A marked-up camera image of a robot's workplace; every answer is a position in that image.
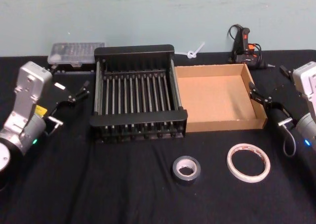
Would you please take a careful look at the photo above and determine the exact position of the black table cloth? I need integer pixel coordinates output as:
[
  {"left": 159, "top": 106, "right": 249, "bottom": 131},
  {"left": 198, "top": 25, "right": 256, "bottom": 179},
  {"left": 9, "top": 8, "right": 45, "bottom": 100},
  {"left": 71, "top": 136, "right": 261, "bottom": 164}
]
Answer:
[{"left": 0, "top": 49, "right": 316, "bottom": 224}]

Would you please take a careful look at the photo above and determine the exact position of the roll of white tape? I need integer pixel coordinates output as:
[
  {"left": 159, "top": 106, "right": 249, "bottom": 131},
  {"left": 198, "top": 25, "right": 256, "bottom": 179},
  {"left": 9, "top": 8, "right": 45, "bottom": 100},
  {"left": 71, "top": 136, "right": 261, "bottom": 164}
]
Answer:
[{"left": 226, "top": 143, "right": 271, "bottom": 183}]

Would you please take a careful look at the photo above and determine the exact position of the right gripper dark cable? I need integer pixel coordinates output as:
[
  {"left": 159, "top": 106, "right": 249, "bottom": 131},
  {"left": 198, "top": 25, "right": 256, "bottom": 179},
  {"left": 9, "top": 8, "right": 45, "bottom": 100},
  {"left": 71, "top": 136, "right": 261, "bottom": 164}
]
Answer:
[{"left": 277, "top": 119, "right": 297, "bottom": 158}]

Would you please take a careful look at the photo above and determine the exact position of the black rack with steel bars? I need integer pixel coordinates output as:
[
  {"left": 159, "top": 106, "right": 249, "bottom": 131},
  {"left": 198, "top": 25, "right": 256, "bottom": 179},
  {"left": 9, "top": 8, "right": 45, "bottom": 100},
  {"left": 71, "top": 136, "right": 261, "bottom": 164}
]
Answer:
[{"left": 89, "top": 44, "right": 188, "bottom": 144}]

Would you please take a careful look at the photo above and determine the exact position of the black corded tool, red switch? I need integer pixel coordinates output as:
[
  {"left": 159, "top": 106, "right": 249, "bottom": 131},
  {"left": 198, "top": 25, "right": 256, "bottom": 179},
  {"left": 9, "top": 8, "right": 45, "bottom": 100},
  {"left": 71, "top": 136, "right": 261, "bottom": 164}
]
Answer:
[{"left": 228, "top": 24, "right": 275, "bottom": 69}]

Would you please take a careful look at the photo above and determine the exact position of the clear plastic case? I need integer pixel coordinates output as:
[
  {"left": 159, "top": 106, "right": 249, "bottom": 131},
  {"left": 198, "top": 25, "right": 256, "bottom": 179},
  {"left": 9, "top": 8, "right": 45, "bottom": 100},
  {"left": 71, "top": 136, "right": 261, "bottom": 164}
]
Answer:
[{"left": 46, "top": 42, "right": 106, "bottom": 68}]

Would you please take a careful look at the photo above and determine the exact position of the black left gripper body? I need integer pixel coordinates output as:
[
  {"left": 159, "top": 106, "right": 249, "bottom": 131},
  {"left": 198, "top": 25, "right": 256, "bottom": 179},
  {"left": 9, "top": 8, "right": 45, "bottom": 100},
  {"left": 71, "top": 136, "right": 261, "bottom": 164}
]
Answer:
[{"left": 34, "top": 78, "right": 76, "bottom": 126}]

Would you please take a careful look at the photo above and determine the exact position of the roll of silver tape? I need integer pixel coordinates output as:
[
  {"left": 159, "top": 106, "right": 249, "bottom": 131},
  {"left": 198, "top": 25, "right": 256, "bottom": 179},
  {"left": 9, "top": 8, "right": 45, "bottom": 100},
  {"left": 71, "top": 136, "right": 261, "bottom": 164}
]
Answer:
[{"left": 172, "top": 155, "right": 201, "bottom": 185}]

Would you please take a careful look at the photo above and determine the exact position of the shallow brown cardboard tray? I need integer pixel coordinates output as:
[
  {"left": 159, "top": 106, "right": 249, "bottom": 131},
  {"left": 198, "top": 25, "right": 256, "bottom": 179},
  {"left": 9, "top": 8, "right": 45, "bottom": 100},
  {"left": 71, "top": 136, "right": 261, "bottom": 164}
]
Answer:
[{"left": 174, "top": 63, "right": 268, "bottom": 133}]

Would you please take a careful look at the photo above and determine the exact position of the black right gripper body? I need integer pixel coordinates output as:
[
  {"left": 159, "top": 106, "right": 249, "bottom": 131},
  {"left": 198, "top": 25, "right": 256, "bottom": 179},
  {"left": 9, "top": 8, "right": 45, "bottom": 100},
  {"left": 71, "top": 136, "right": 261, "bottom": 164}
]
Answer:
[{"left": 266, "top": 82, "right": 306, "bottom": 135}]

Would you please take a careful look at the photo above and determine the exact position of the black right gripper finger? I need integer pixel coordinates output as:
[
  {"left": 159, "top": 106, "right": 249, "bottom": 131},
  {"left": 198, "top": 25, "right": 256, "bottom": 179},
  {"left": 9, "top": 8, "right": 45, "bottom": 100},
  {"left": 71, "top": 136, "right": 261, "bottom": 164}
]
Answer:
[
  {"left": 248, "top": 81, "right": 275, "bottom": 109},
  {"left": 279, "top": 65, "right": 294, "bottom": 78}
]

